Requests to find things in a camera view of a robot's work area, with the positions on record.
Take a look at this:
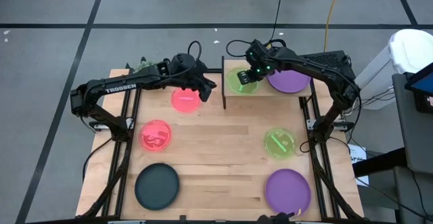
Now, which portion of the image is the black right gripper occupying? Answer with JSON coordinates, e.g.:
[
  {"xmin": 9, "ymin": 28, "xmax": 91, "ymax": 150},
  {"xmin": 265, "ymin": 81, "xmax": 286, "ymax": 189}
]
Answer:
[{"xmin": 236, "ymin": 39, "xmax": 281, "ymax": 87}]

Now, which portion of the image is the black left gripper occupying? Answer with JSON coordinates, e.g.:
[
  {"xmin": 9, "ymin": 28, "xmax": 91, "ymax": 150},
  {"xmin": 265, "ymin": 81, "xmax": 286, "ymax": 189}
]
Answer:
[{"xmin": 167, "ymin": 53, "xmax": 217, "ymax": 102}]

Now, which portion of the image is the green translucent plate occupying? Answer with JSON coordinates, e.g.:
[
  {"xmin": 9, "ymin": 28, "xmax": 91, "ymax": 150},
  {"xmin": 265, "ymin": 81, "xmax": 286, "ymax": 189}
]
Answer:
[
  {"xmin": 226, "ymin": 66, "xmax": 260, "ymax": 95},
  {"xmin": 264, "ymin": 127, "xmax": 297, "ymax": 159}
]

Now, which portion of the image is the red translucent plate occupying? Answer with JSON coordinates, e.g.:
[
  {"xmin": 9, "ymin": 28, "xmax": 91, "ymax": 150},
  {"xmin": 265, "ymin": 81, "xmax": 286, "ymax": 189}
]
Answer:
[
  {"xmin": 139, "ymin": 119, "xmax": 173, "ymax": 152},
  {"xmin": 170, "ymin": 87, "xmax": 202, "ymax": 113}
]

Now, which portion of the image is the purple plate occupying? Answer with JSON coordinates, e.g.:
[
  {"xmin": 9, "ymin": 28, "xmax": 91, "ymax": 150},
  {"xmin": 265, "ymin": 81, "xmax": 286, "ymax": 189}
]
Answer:
[
  {"xmin": 265, "ymin": 169, "xmax": 312, "ymax": 218},
  {"xmin": 267, "ymin": 68, "xmax": 311, "ymax": 94}
]

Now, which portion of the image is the dark grey plate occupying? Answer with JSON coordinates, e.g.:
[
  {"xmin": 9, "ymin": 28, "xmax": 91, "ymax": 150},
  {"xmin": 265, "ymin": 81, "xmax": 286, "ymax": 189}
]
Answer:
[{"xmin": 134, "ymin": 162, "xmax": 181, "ymax": 211}]

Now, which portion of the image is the green succulent in white pot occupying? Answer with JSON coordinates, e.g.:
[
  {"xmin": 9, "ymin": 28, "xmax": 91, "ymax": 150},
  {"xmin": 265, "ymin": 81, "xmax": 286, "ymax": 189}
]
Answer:
[{"xmin": 133, "ymin": 58, "xmax": 153, "ymax": 73}]

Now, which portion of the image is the black perforated computer box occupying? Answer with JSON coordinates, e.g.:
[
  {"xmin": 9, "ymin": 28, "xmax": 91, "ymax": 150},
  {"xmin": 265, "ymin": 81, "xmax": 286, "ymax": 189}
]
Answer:
[{"xmin": 299, "ymin": 50, "xmax": 357, "ymax": 89}]

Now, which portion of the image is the white paper sheet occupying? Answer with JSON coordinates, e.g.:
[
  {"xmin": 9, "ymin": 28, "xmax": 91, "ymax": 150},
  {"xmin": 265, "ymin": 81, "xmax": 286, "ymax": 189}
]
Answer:
[{"xmin": 347, "ymin": 143, "xmax": 370, "ymax": 187}]

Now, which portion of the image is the white lined bin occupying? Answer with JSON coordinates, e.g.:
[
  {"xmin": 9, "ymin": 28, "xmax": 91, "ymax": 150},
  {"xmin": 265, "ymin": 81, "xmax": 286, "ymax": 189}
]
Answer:
[{"xmin": 353, "ymin": 28, "xmax": 433, "ymax": 112}]

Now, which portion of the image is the black tablet with blue screen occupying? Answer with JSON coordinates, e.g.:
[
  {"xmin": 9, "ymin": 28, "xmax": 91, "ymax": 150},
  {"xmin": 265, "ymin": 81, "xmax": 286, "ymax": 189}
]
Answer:
[{"xmin": 405, "ymin": 66, "xmax": 433, "ymax": 114}]

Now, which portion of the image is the grey desk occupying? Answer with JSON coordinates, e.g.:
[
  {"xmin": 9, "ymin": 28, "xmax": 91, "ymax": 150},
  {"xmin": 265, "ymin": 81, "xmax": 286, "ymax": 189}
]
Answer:
[{"xmin": 392, "ymin": 73, "xmax": 433, "ymax": 224}]

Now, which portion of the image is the black aluminium rig frame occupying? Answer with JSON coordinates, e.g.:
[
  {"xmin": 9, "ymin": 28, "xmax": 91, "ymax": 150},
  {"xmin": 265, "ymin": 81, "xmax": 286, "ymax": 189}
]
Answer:
[{"xmin": 76, "ymin": 56, "xmax": 365, "ymax": 224}]

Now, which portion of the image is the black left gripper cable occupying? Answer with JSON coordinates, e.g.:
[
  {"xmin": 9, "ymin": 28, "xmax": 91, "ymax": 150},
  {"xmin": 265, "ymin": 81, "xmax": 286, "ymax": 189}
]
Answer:
[{"xmin": 187, "ymin": 40, "xmax": 203, "ymax": 70}]

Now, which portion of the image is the black coiled cable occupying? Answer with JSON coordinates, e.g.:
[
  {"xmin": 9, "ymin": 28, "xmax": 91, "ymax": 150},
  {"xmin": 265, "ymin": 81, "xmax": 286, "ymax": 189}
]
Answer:
[{"xmin": 263, "ymin": 0, "xmax": 288, "ymax": 49}]

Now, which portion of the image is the yellow cable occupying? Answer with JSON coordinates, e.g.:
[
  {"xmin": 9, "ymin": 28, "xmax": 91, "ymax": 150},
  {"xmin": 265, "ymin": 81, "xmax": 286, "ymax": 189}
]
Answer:
[{"xmin": 323, "ymin": 0, "xmax": 344, "ymax": 53}]

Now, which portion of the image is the black power cable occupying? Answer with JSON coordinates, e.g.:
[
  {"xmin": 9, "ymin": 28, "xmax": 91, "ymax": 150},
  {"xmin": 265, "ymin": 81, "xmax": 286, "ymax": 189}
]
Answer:
[{"xmin": 82, "ymin": 136, "xmax": 114, "ymax": 184}]

